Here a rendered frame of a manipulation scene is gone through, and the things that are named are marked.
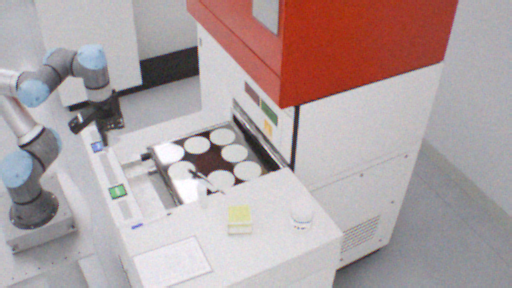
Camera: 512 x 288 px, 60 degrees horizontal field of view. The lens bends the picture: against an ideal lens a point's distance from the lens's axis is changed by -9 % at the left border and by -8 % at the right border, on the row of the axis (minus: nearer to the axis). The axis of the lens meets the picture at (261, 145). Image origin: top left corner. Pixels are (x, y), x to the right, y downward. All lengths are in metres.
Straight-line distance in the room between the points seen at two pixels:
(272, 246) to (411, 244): 1.48
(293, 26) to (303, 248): 0.65
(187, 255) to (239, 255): 0.15
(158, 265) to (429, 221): 1.92
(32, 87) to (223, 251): 0.72
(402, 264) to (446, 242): 0.33
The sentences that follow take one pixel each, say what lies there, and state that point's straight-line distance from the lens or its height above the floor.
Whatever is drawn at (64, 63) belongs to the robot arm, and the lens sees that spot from 1.39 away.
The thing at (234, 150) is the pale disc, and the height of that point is 0.90.
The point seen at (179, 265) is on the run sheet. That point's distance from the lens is 1.45.
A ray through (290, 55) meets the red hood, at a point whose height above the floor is 1.42.
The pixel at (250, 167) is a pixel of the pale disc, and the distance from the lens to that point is 1.81.
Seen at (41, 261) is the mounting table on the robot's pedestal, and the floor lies 0.82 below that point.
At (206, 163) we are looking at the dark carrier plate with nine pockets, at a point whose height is 0.90.
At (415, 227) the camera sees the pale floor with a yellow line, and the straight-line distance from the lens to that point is 2.93.
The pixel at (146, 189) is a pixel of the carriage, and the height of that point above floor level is 0.88.
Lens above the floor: 2.15
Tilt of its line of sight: 41 degrees down
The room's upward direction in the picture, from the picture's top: 2 degrees clockwise
